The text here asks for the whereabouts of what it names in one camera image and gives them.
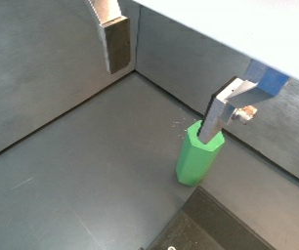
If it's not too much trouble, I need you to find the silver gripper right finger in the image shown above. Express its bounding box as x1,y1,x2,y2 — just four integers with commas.
199,60,290,144

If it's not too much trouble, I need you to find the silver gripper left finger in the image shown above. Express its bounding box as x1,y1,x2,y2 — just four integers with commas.
87,0,131,74

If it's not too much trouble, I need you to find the green hexagon peg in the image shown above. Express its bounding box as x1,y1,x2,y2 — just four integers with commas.
176,120,224,187

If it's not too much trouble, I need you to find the black holder plate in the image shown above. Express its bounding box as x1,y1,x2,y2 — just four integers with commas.
147,187,276,250

